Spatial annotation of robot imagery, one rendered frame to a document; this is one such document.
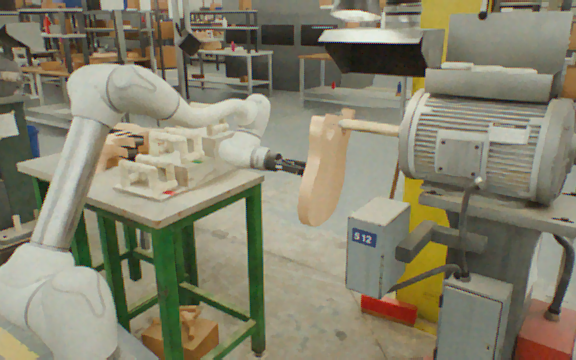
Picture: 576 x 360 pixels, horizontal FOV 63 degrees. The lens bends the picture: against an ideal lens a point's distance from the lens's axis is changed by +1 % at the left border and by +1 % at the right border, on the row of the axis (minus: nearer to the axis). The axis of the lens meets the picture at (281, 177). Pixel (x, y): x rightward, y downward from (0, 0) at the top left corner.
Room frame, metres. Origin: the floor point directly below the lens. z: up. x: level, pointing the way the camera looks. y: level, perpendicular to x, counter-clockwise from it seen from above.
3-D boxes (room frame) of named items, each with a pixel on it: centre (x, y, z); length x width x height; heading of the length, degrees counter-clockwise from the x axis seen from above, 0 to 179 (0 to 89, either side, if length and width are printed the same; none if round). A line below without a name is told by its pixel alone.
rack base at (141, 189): (1.70, 0.52, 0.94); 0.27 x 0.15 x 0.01; 57
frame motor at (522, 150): (1.16, -0.52, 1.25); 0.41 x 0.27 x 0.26; 54
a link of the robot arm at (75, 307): (1.00, 0.52, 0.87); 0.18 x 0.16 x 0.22; 61
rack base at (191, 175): (1.83, 0.43, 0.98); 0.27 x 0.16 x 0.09; 57
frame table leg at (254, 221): (1.86, 0.12, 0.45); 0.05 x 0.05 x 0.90; 54
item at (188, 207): (1.82, 0.49, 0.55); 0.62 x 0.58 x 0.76; 54
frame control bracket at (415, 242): (1.07, -0.35, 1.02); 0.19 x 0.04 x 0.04; 144
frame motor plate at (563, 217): (1.13, -0.58, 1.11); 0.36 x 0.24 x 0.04; 54
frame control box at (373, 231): (1.02, -0.31, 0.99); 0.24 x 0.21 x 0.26; 54
